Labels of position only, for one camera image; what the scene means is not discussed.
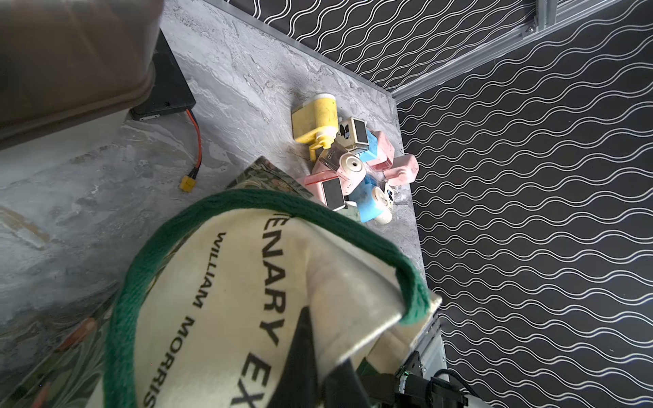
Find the cream panda pencil sharpener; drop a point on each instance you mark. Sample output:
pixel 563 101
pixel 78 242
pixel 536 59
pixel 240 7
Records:
pixel 387 196

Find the white brown storage box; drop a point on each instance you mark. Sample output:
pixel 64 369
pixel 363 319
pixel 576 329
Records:
pixel 64 63

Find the pink rounded pencil sharpener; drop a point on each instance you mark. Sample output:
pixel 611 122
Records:
pixel 403 172

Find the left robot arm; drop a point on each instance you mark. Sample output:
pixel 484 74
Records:
pixel 408 389

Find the blue pencil sharpener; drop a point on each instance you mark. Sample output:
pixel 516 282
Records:
pixel 371 153

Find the black battery with yellow plug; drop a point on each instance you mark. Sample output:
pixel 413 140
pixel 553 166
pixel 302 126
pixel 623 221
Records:
pixel 170 95

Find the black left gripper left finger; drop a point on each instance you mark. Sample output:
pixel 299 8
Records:
pixel 298 386

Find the pink sharpener black face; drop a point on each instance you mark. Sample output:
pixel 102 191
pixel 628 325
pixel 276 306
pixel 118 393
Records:
pixel 326 188

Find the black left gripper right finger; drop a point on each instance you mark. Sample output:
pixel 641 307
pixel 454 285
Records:
pixel 343 388

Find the cream tote bag green handles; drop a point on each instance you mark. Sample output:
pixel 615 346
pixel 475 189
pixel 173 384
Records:
pixel 210 304

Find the light blue round sharpener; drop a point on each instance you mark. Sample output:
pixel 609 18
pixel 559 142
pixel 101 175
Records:
pixel 366 200

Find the pink box pencil sharpener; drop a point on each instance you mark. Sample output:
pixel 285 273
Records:
pixel 385 152

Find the gold square pencil sharpener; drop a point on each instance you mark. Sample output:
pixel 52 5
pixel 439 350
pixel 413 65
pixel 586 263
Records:
pixel 352 135

